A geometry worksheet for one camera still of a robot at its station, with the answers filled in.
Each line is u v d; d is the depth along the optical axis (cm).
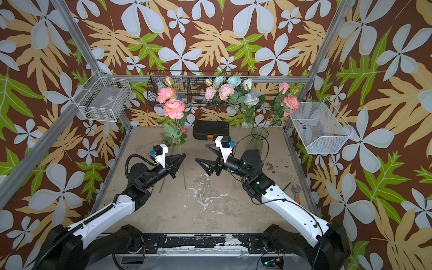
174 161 67
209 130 113
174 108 55
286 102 75
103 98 86
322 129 84
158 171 65
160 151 62
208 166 56
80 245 41
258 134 93
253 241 75
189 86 96
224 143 54
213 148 66
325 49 80
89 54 82
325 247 38
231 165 57
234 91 73
